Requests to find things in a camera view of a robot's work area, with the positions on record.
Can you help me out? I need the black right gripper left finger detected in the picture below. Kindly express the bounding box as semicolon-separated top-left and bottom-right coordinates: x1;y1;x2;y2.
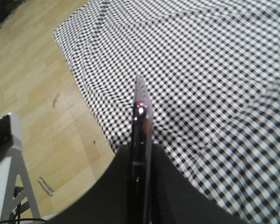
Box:
47;145;130;224

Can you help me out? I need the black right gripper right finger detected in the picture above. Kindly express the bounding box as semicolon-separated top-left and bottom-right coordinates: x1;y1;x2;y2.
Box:
151;144;244;224

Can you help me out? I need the white table frame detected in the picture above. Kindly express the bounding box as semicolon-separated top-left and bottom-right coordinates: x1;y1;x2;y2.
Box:
0;112;41;224

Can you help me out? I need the black smartphone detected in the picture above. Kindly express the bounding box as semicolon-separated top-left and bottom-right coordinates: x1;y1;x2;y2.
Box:
127;75;153;224

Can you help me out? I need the checkered duvet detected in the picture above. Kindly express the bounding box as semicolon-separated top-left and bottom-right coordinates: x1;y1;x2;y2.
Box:
53;0;280;224

